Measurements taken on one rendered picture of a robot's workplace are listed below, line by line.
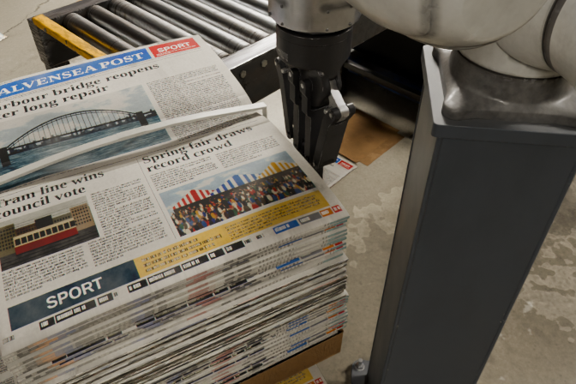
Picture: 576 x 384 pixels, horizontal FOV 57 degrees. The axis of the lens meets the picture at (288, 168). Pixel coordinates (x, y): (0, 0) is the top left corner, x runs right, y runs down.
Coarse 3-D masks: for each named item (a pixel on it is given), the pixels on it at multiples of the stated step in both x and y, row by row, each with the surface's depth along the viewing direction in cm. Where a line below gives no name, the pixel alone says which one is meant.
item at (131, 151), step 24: (240, 96) 60; (216, 120) 57; (240, 120) 57; (264, 120) 57; (72, 144) 54; (120, 144) 54; (144, 144) 54; (168, 144) 54; (192, 144) 54; (0, 168) 51; (48, 168) 51; (72, 168) 51; (96, 168) 51; (0, 192) 48; (24, 192) 48
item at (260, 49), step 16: (352, 32) 142; (368, 32) 148; (256, 48) 121; (272, 48) 121; (240, 64) 116; (256, 64) 120; (272, 64) 124; (240, 80) 118; (256, 80) 122; (272, 80) 127; (256, 96) 125
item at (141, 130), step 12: (228, 108) 57; (240, 108) 57; (252, 108) 58; (264, 108) 58; (168, 120) 54; (180, 120) 54; (192, 120) 55; (120, 132) 52; (132, 132) 52; (144, 132) 53; (84, 144) 51; (96, 144) 51; (108, 144) 52; (60, 156) 50; (72, 156) 51; (24, 168) 50; (36, 168) 49; (0, 180) 49
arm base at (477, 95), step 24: (456, 72) 69; (480, 72) 66; (456, 96) 67; (480, 96) 67; (504, 96) 65; (528, 96) 65; (552, 96) 65; (456, 120) 67; (504, 120) 66; (528, 120) 66; (552, 120) 66
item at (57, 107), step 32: (96, 64) 65; (128, 64) 64; (160, 64) 64; (192, 64) 64; (224, 64) 64; (0, 96) 60; (32, 96) 60; (64, 96) 60; (96, 96) 60; (128, 96) 60; (160, 96) 60; (192, 96) 60; (224, 96) 60; (0, 128) 55; (32, 128) 55; (64, 128) 55; (96, 128) 56; (128, 128) 56; (0, 160) 52
